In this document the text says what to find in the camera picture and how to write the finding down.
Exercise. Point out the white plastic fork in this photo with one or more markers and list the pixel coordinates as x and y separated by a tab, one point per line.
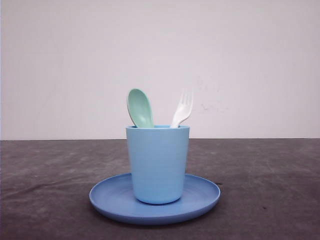
184	108

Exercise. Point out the light blue plastic cup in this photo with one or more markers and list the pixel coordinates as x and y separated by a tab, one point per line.
158	158

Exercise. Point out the blue plastic plate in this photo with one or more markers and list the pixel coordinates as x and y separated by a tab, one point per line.
114	198

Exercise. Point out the mint green plastic spoon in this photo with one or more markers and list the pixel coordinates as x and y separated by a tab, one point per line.
139	109

